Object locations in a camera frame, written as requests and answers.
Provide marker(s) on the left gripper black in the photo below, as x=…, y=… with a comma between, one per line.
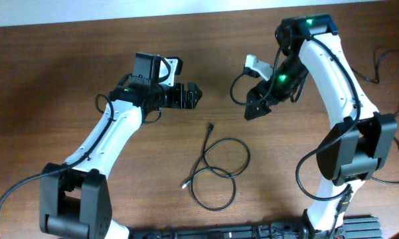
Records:
x=180, y=101

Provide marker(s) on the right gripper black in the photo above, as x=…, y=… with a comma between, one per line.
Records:
x=262, y=97

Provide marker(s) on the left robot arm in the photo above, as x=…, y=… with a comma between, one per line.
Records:
x=74, y=196

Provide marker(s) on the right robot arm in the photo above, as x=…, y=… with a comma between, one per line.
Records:
x=360, y=137

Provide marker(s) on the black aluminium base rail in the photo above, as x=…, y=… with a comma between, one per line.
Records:
x=245, y=232

